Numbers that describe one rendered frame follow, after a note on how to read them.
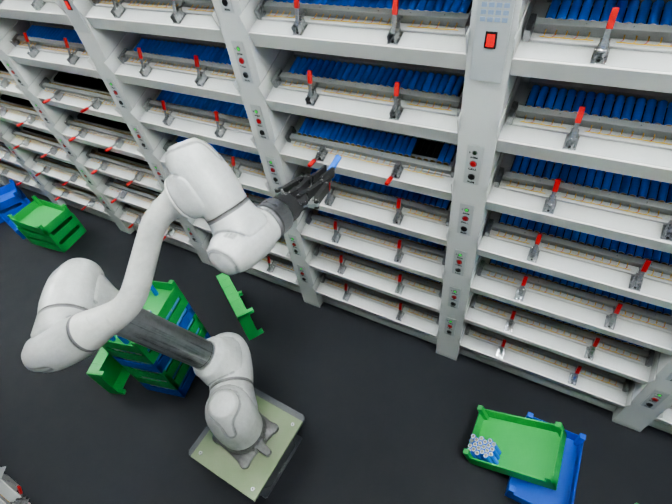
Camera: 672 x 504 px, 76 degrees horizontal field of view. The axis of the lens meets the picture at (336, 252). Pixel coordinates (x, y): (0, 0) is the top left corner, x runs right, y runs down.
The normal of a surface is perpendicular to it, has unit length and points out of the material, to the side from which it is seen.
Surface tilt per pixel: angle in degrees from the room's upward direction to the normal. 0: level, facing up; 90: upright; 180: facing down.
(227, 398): 7
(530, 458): 26
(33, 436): 0
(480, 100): 90
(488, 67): 90
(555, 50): 19
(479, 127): 90
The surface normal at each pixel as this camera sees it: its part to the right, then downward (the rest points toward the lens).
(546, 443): -0.49, -0.72
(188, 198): -0.13, 0.44
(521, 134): -0.27, -0.40
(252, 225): 0.65, -0.25
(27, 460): -0.12, -0.66
